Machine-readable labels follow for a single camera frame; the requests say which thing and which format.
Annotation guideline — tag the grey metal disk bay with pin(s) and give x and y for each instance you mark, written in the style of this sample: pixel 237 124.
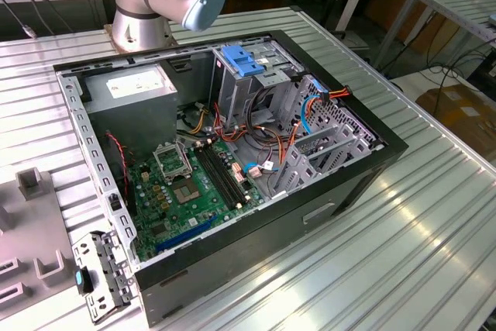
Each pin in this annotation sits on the grey metal disk bay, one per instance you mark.
pixel 306 172

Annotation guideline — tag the black RAM slot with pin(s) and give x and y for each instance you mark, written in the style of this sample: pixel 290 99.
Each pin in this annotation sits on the black RAM slot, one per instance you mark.
pixel 225 176
pixel 230 176
pixel 215 176
pixel 220 176

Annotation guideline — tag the grey metal drive cage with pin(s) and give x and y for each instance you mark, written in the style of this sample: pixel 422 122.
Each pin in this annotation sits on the grey metal drive cage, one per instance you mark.
pixel 236 94

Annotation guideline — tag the green motherboard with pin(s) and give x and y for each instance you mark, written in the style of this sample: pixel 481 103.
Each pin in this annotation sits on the green motherboard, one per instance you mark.
pixel 201 207

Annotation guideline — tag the CPU socket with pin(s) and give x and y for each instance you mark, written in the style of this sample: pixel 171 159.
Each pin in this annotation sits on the CPU socket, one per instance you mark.
pixel 186 191

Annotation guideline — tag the black open PC case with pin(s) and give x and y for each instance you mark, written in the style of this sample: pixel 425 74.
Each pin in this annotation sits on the black open PC case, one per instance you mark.
pixel 271 238

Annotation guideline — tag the blue expansion slot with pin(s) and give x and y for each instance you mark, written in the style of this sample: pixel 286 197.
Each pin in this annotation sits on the blue expansion slot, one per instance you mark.
pixel 186 235

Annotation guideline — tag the grey power supply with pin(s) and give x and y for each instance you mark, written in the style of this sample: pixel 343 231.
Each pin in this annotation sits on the grey power supply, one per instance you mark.
pixel 131 118

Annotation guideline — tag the flat cardboard box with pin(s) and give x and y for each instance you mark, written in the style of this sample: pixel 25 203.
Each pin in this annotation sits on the flat cardboard box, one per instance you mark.
pixel 461 114

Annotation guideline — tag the black teal latch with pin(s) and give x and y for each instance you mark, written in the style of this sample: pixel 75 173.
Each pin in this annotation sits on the black teal latch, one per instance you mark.
pixel 80 280

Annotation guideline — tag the grey parts rack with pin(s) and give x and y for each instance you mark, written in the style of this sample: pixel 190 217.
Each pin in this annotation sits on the grey parts rack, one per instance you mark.
pixel 35 230

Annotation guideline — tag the metal slat side table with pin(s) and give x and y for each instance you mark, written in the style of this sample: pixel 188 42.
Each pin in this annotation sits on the metal slat side table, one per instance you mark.
pixel 457 5

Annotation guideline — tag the blue plastic drive bracket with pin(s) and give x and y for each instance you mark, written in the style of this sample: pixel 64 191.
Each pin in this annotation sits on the blue plastic drive bracket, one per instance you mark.
pixel 240 61

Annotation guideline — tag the grey metal slot bracket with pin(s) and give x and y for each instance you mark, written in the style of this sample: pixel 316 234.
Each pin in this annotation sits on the grey metal slot bracket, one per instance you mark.
pixel 112 269

